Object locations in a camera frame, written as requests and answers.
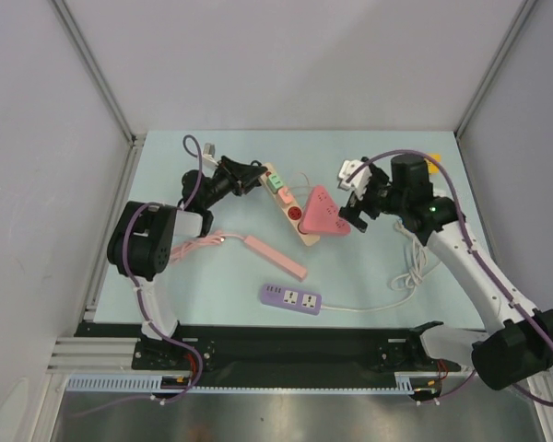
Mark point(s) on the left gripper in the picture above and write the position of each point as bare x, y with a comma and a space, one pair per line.
249, 174

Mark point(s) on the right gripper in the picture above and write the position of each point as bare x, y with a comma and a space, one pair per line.
366, 198

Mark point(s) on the beige power strip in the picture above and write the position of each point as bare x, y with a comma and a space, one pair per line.
292, 212

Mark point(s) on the green adapter plug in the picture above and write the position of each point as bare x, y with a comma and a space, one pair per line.
274, 183

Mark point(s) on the pink triangular socket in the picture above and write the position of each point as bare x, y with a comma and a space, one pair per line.
320, 215

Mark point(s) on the orange adapter plug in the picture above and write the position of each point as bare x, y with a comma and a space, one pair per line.
285, 196

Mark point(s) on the pink power strip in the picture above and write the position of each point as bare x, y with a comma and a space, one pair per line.
275, 257

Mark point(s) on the yellow cube socket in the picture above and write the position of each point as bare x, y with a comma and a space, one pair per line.
433, 168

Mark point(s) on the purple power strip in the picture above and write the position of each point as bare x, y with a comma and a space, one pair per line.
292, 299

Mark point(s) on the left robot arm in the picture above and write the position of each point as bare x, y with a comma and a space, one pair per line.
140, 245

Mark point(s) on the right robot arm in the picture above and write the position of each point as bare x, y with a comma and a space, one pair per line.
517, 341

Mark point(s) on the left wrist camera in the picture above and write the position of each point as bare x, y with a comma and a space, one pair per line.
208, 156

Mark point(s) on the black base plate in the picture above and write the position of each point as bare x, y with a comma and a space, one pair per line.
284, 357

